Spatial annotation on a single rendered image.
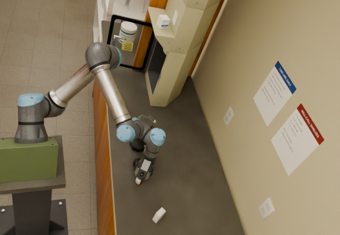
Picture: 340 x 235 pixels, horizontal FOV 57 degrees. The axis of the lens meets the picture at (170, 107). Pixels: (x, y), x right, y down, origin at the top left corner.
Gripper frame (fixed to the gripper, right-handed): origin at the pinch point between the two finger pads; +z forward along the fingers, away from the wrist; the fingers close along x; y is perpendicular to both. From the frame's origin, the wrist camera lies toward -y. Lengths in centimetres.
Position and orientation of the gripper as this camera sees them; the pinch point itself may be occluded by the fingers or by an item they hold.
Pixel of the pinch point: (140, 177)
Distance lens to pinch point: 173.6
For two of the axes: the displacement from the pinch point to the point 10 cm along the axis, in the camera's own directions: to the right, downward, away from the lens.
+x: -9.2, -3.8, 0.0
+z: -2.8, 6.8, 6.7
